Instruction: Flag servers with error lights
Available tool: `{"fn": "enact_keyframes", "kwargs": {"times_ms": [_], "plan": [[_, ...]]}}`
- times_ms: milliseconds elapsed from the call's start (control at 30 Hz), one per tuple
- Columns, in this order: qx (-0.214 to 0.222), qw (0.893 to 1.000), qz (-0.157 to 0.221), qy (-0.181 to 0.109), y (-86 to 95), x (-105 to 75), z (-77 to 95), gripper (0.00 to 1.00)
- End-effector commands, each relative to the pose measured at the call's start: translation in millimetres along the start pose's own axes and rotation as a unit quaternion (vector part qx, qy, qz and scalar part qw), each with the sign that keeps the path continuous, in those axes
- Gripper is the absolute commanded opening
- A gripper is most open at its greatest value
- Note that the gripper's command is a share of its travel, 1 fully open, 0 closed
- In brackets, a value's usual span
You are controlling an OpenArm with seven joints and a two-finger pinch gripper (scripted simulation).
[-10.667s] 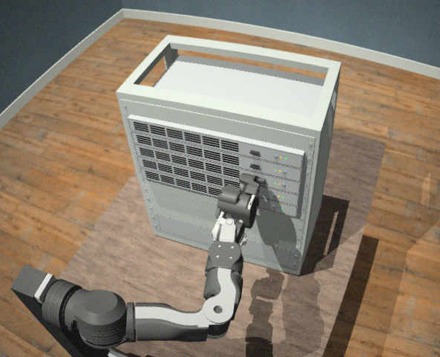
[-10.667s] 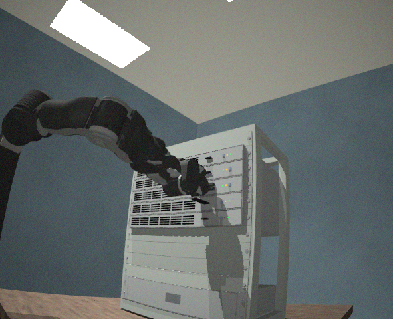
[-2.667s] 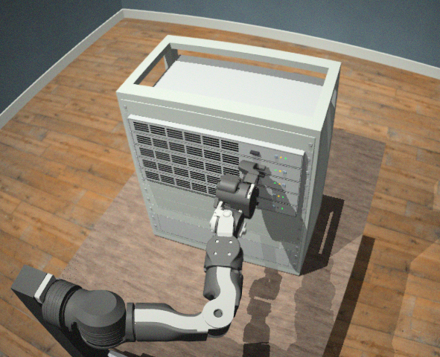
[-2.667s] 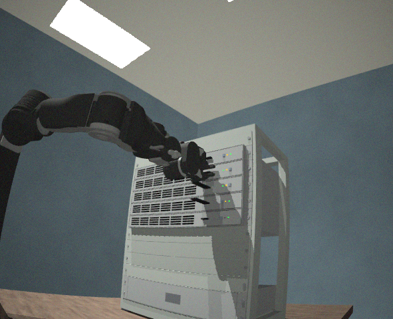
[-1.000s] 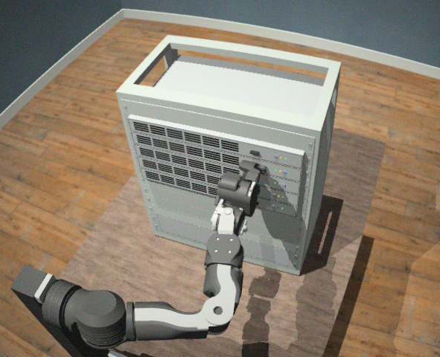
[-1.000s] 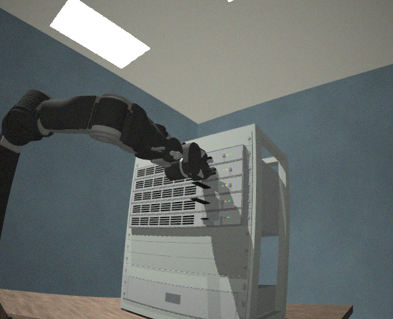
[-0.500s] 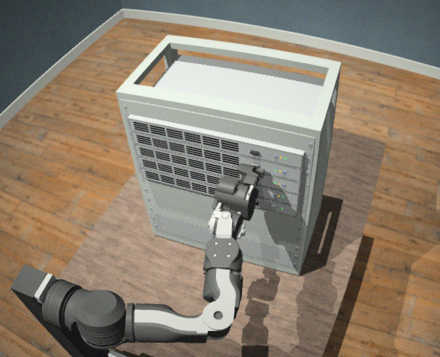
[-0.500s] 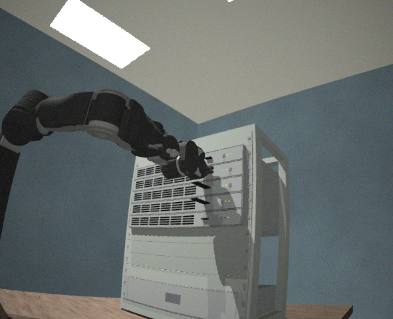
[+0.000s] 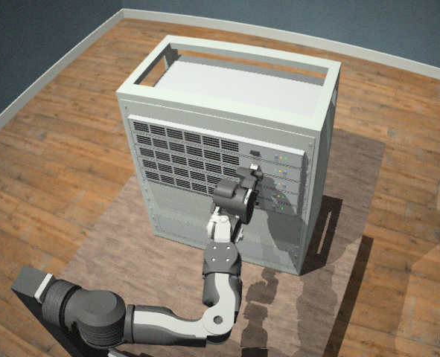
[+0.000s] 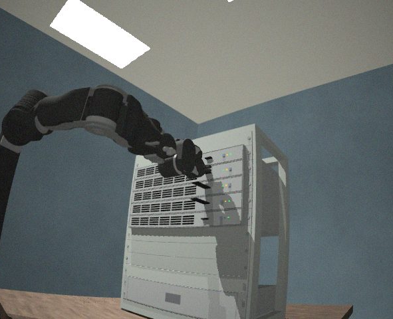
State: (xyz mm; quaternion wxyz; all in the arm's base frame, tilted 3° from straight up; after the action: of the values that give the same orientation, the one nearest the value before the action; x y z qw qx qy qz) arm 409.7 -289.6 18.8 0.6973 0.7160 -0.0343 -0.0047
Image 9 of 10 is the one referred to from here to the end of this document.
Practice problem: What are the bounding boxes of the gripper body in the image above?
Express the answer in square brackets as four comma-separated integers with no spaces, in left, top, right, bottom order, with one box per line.
[210,178,254,225]

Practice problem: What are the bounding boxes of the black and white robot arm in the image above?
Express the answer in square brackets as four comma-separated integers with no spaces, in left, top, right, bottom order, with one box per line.
[34,212,243,350]

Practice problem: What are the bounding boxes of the white server rack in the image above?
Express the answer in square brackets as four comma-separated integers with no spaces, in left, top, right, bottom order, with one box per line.
[116,35,341,275]

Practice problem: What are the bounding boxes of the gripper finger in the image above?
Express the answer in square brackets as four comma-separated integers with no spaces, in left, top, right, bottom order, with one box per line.
[235,167,263,204]
[238,176,263,206]

